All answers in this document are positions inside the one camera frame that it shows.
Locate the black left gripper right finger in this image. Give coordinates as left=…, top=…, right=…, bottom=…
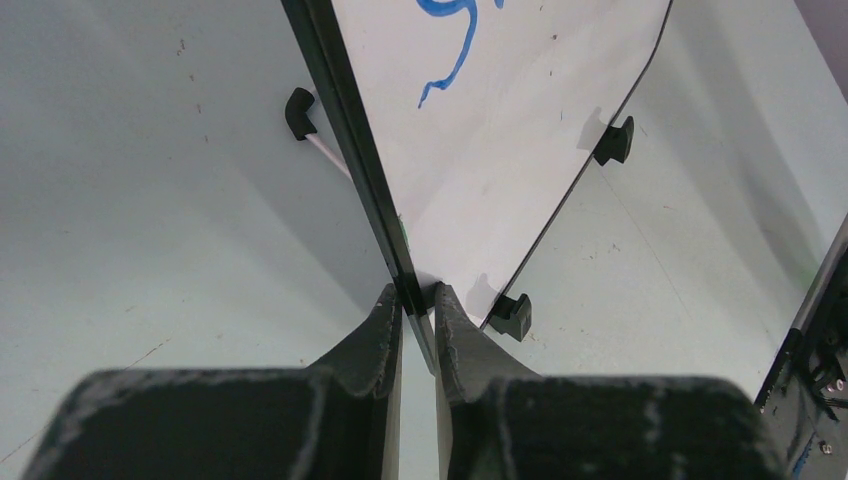
left=433, top=283, right=787, bottom=479

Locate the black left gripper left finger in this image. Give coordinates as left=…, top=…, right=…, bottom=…
left=24, top=285, right=403, bottom=479

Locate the small black framed whiteboard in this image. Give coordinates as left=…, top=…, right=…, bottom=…
left=283, top=1, right=672, bottom=366

